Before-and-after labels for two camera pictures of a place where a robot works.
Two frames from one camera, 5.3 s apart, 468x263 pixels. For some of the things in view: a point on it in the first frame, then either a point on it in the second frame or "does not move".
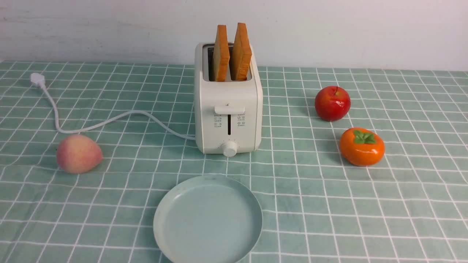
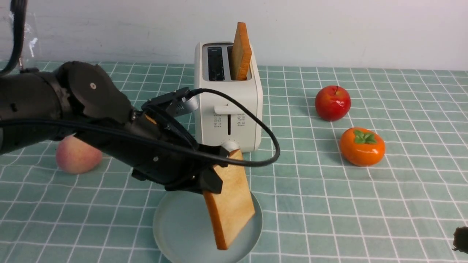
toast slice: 221,56 → 230,211
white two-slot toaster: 229,114 does not move
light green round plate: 212,218 does not move
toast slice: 241,53 does not move
